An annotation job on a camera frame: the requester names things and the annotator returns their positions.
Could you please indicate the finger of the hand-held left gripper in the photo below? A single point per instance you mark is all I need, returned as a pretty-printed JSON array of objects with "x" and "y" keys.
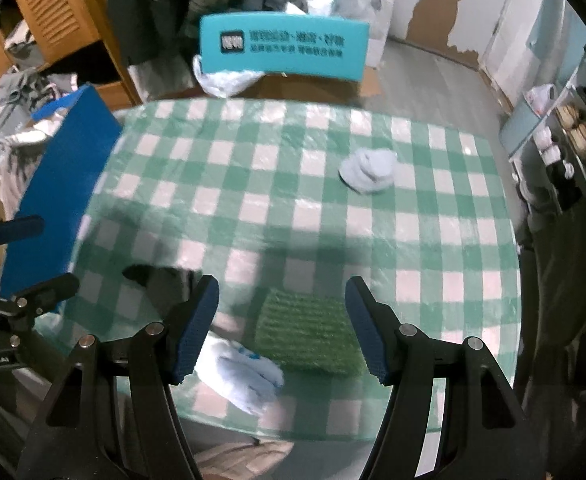
[
  {"x": 23, "y": 227},
  {"x": 48, "y": 292}
]

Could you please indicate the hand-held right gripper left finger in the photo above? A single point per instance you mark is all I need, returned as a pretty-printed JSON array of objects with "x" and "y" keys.
[{"x": 195, "y": 330}]

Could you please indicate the green checked tablecloth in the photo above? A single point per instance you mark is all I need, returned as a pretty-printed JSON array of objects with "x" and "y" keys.
[{"x": 283, "y": 185}]

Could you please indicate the blue-sided cardboard box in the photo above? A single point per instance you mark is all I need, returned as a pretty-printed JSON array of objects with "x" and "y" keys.
[{"x": 58, "y": 175}]

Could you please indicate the wooden louvred wardrobe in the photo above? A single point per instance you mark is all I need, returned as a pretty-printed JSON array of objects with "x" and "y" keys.
[{"x": 58, "y": 0}]

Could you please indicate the pile of grey clothes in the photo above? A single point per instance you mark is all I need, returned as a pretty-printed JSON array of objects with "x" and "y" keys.
[{"x": 8, "y": 105}]

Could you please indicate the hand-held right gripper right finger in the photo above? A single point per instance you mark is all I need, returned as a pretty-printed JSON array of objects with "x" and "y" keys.
[{"x": 368, "y": 330}]

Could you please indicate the white bin liner bag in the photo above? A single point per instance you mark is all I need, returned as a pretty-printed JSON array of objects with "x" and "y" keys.
[{"x": 540, "y": 96}]

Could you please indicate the black hanging coat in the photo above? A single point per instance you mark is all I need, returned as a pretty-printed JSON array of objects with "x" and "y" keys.
[{"x": 148, "y": 20}]

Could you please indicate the light patterned sock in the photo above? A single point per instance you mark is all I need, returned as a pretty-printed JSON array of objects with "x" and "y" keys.
[
  {"x": 243, "y": 375},
  {"x": 368, "y": 170}
]

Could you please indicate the white door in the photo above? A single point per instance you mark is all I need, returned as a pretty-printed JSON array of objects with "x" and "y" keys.
[{"x": 523, "y": 20}]

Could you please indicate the brown cardboard box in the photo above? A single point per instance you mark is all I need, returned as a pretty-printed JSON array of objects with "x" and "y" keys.
[{"x": 313, "y": 90}]

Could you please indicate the teal printed box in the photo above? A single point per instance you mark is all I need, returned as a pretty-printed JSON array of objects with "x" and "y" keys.
[{"x": 283, "y": 45}]

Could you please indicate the beige fabric item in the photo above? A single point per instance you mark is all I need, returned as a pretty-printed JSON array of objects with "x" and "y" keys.
[{"x": 243, "y": 460}]

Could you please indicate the group of shoes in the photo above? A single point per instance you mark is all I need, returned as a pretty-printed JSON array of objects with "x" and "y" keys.
[{"x": 580, "y": 135}]

